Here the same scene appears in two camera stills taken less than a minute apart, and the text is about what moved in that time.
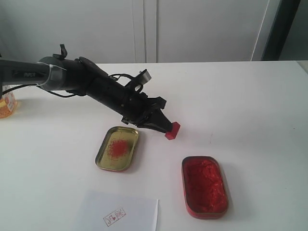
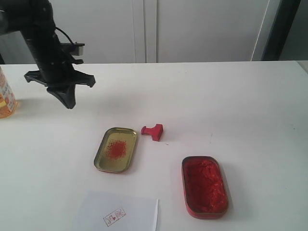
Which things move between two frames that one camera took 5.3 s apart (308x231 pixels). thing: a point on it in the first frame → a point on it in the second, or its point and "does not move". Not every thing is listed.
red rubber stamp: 172,134 → 156,132
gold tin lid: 116,149 does not move
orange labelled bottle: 8,103 does not move
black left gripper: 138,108 → 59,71
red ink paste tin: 205,188 does not move
